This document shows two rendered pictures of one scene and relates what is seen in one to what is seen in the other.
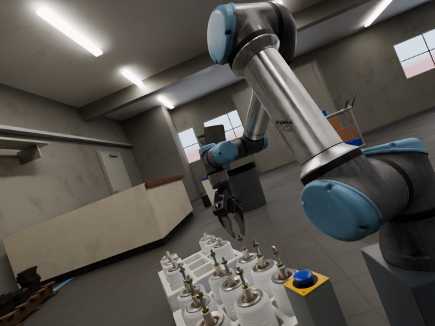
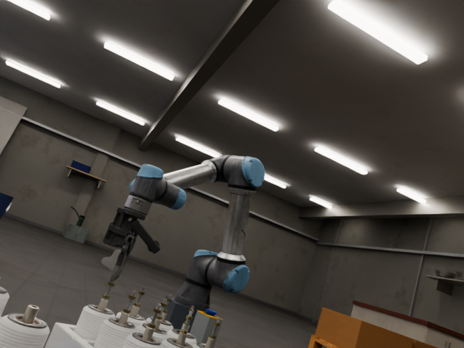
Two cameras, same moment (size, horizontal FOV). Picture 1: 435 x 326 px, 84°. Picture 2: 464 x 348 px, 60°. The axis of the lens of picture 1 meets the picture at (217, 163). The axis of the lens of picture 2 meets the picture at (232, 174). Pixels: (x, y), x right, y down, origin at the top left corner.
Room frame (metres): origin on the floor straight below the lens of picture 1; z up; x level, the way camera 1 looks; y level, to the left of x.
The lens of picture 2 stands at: (1.19, 1.26, 0.47)
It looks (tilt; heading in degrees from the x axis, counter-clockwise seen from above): 14 degrees up; 247
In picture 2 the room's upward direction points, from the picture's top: 20 degrees clockwise
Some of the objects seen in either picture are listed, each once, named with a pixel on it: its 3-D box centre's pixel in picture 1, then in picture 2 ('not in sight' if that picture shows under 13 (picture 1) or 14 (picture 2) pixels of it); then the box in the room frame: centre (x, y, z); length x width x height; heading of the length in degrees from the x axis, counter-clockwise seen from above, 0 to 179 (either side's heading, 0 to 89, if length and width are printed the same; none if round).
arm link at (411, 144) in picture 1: (392, 173); (206, 266); (0.48, -0.32, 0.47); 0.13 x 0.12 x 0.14; 114
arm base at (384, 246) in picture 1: (416, 227); (195, 293); (0.49, -0.33, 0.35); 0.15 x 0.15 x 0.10
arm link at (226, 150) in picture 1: (226, 152); (165, 194); (0.84, -0.04, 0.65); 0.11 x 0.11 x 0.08; 24
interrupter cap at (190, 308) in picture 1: (198, 303); (179, 344); (0.72, 0.20, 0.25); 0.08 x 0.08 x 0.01
